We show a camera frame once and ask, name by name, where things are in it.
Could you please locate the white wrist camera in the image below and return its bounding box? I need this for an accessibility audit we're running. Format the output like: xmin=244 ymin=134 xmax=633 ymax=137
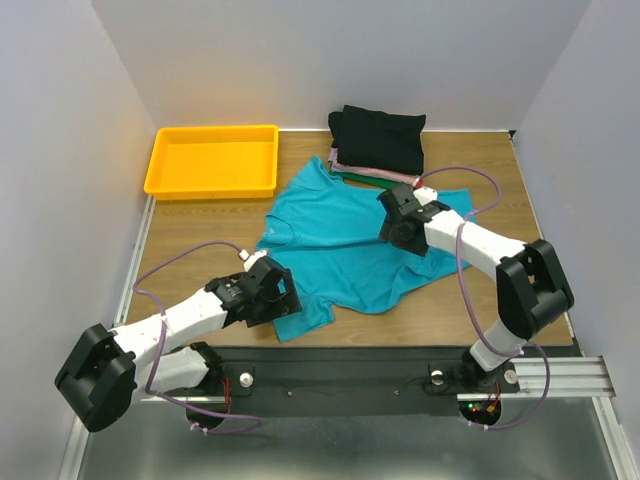
xmin=412 ymin=178 xmax=438 ymax=206
xmin=238 ymin=249 xmax=268 ymax=272

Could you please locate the yellow plastic tray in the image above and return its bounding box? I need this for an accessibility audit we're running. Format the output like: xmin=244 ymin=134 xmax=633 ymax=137
xmin=143 ymin=125 xmax=279 ymax=201

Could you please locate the teal t shirt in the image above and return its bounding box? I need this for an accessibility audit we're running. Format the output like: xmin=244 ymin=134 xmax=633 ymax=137
xmin=256 ymin=156 xmax=456 ymax=342

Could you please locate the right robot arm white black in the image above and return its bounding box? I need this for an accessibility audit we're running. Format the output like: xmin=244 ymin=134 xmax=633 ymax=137
xmin=378 ymin=184 xmax=575 ymax=390

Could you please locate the folded green t shirt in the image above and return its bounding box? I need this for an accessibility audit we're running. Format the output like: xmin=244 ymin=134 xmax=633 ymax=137
xmin=336 ymin=172 xmax=396 ymax=189

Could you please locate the folded black t shirt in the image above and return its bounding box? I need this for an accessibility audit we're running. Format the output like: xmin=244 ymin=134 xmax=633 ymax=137
xmin=328 ymin=105 xmax=427 ymax=176

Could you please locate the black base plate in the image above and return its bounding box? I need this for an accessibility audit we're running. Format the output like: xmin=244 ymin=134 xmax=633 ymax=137
xmin=102 ymin=344 xmax=584 ymax=419

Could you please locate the aluminium frame rail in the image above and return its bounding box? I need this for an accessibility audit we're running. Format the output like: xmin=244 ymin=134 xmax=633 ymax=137
xmin=56 ymin=196 xmax=156 ymax=479

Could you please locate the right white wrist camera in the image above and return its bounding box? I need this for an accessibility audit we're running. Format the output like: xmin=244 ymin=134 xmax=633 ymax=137
xmin=412 ymin=178 xmax=438 ymax=206

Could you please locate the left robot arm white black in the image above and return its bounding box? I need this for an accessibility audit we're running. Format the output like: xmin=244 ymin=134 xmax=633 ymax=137
xmin=54 ymin=252 xmax=302 ymax=433

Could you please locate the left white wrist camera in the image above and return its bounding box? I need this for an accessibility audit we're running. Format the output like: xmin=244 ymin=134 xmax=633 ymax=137
xmin=238 ymin=249 xmax=268 ymax=272

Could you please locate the folded pink t shirt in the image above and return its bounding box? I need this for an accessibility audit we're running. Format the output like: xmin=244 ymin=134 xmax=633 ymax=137
xmin=331 ymin=161 xmax=418 ymax=185

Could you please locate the folded lavender t shirt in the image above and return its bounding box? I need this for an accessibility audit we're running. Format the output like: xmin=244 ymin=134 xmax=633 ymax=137
xmin=328 ymin=148 xmax=338 ymax=170

